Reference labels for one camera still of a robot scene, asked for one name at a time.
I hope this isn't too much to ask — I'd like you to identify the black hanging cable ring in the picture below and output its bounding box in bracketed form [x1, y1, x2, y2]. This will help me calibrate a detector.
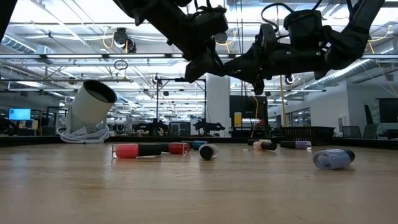
[113, 60, 129, 72]

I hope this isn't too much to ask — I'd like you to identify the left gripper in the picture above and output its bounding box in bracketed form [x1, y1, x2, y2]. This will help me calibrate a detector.
[178, 29, 226, 83]

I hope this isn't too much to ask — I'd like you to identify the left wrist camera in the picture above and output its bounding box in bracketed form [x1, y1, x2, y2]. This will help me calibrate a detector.
[192, 5, 229, 35]

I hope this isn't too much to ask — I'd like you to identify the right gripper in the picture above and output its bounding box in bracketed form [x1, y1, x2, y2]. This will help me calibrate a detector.
[224, 43, 330, 96]

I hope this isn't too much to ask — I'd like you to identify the orange hanging cable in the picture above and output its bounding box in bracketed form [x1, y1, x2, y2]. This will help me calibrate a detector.
[250, 95, 259, 139]

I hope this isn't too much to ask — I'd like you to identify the white building pillar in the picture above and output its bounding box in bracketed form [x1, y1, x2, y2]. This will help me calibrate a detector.
[206, 73, 231, 138]

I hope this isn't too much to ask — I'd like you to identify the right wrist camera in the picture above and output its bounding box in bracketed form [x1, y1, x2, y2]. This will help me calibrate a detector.
[254, 23, 276, 50]

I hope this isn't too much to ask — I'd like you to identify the black background cabinet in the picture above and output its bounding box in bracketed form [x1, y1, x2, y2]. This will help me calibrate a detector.
[229, 95, 269, 138]

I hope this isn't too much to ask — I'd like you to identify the dark grey equipment box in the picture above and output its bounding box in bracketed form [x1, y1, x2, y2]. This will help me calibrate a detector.
[169, 121, 192, 137]

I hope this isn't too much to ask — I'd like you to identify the large black screen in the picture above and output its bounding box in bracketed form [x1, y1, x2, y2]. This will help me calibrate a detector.
[375, 98, 398, 124]

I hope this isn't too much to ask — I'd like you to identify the grey office chair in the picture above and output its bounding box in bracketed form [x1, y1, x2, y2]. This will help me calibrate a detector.
[362, 123, 379, 140]
[341, 125, 363, 139]

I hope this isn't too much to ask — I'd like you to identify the periwinkle nail polish bottle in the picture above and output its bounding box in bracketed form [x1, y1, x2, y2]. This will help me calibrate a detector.
[312, 148, 356, 170]

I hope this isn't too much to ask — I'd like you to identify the black background gantry frame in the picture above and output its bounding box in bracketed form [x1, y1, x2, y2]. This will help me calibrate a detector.
[155, 77, 208, 138]

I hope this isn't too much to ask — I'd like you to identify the desktop computer monitor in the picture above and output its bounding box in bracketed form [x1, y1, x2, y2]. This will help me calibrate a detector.
[8, 108, 32, 121]

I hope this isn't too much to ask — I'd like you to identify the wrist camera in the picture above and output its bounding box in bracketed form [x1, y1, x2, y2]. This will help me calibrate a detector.
[254, 23, 276, 50]
[192, 5, 229, 35]

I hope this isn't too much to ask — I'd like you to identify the white coiled cable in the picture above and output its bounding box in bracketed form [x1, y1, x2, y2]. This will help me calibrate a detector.
[55, 124, 110, 144]

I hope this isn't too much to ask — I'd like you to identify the coral nail polish bottle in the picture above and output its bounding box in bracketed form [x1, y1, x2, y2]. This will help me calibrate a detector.
[111, 143, 162, 159]

